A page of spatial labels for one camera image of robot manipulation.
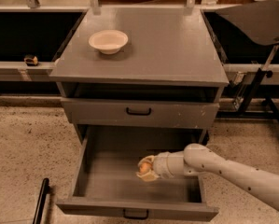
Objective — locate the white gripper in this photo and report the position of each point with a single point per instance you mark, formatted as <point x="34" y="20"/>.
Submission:
<point x="160" y="167"/>

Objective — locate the orange fruit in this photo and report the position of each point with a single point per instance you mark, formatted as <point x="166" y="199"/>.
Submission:
<point x="144" y="168"/>

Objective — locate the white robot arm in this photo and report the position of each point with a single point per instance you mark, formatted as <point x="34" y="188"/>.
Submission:
<point x="196" y="159"/>

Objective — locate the open grey middle drawer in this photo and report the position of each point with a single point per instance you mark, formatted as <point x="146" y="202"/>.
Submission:
<point x="105" y="181"/>

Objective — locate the closed grey upper drawer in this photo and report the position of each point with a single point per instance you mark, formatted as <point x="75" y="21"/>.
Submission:
<point x="163" y="115"/>

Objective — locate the grey wooden drawer cabinet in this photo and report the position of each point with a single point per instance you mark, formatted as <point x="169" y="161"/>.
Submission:
<point x="169" y="57"/>

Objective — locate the black metal bar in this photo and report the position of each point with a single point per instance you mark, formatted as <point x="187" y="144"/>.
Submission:
<point x="44" y="191"/>

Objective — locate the white paper bowl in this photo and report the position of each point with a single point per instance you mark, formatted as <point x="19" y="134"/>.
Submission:
<point x="108" y="41"/>

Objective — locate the small black yellow object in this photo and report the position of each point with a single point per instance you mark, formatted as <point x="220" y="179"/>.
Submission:
<point x="31" y="60"/>

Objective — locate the dark grey side table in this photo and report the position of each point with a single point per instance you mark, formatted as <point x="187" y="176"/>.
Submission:
<point x="260" y="23"/>

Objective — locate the black middle drawer handle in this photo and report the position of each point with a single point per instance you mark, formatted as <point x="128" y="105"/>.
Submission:
<point x="136" y="214"/>

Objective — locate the black drawer handle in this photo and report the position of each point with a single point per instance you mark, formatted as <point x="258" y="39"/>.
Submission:
<point x="133" y="112"/>
<point x="136" y="214"/>

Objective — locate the black upper drawer handle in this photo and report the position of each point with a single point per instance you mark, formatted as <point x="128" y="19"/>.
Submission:
<point x="133" y="112"/>

